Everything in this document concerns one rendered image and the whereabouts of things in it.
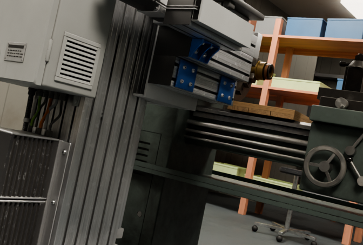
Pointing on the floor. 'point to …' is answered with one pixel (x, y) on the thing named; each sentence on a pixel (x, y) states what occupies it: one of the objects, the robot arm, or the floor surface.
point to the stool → (288, 213)
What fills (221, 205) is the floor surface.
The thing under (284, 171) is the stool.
